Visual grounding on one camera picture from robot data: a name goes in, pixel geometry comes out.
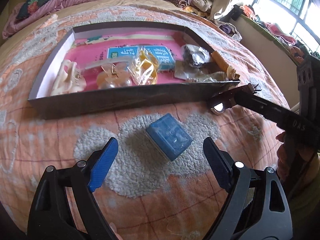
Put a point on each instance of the silver jewelry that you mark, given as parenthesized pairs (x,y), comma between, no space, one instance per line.
(195,56)

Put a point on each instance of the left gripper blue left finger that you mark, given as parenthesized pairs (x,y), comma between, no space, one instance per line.
(100,163)

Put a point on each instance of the person's right hand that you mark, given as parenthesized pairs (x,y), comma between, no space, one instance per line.
(283,166)

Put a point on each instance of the brown leather strap wristwatch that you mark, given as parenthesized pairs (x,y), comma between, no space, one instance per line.
(220,104)

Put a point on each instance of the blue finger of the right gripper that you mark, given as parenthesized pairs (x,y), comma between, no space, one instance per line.
(269,110)

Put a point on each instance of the cream hair claw clip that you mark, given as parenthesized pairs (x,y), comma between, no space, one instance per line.
(69,79)

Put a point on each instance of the pearl hair clip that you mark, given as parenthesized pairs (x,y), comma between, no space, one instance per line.
(114,75)

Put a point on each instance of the window with metal grille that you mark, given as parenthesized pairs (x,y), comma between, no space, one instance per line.
(298,18)

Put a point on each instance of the pink booklet with blue label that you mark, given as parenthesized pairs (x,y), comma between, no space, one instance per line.
(132,59)

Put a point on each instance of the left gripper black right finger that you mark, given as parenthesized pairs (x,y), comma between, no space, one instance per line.
(220,162)

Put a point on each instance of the tan bed sheet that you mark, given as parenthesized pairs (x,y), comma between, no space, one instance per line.
(43,35)

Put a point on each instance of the dark cardboard box tray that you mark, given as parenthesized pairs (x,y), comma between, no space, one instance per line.
(199,84)

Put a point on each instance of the person's left hand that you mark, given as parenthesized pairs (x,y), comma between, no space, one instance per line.
(113,227)

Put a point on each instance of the small clear earring bag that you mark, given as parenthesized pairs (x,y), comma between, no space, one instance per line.
(107,61)

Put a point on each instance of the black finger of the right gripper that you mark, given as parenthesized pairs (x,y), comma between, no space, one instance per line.
(240,89)

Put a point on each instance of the yellow rings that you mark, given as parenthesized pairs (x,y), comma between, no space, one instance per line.
(146,67)

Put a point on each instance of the orange plaid floral blanket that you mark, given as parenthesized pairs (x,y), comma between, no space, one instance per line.
(145,195)

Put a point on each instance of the small blue plastic box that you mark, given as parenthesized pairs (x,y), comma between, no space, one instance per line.
(169,137)

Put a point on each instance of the purple crumpled quilt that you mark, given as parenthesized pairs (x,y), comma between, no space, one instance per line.
(13,26)

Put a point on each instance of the clothes on window sill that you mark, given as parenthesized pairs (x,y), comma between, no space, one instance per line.
(292,47)

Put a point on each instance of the bag of clothes on floor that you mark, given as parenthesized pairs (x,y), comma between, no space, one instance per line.
(229,29)

